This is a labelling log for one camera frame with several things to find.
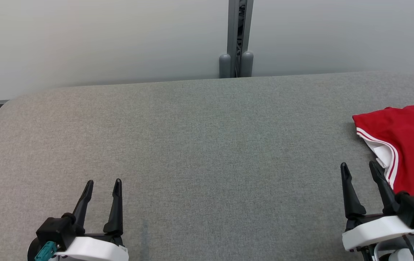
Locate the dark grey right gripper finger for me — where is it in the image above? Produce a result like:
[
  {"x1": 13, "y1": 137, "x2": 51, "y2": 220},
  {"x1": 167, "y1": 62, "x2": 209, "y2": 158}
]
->
[
  {"x1": 340, "y1": 162, "x2": 367, "y2": 219},
  {"x1": 369, "y1": 161, "x2": 399, "y2": 214}
]

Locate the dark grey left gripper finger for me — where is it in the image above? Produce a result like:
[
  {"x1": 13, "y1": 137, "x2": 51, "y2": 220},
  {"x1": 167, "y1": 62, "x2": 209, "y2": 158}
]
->
[
  {"x1": 103, "y1": 178, "x2": 123, "y2": 234},
  {"x1": 72, "y1": 180, "x2": 94, "y2": 227}
]

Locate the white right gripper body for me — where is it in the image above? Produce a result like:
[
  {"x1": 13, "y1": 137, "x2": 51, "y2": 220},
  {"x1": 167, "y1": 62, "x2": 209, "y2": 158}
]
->
[{"x1": 342, "y1": 214, "x2": 414, "y2": 251}]

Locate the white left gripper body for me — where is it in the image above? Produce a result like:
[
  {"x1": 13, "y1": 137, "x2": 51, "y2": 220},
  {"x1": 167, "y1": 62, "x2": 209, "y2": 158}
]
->
[{"x1": 56, "y1": 234, "x2": 129, "y2": 261}]

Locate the red basketball jersey black lettering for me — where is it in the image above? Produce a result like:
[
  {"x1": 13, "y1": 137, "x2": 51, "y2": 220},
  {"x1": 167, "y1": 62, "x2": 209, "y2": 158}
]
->
[{"x1": 352, "y1": 103, "x2": 414, "y2": 198}]

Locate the grey metal partition post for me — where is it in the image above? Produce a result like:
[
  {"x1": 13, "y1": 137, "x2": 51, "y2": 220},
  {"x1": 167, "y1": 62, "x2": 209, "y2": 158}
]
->
[{"x1": 228, "y1": 0, "x2": 254, "y2": 78}]

